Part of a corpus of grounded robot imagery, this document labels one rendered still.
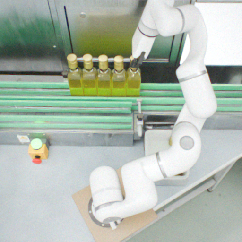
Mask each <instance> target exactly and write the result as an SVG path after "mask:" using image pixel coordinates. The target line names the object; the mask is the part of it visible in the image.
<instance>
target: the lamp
mask: <svg viewBox="0 0 242 242"><path fill-rule="evenodd" d="M31 146H32V148H33V149H34V150H39V149H41V148H42V146H43V144H42V142H41V140H40V139H34V140H33V141H32V142H31Z"/></svg>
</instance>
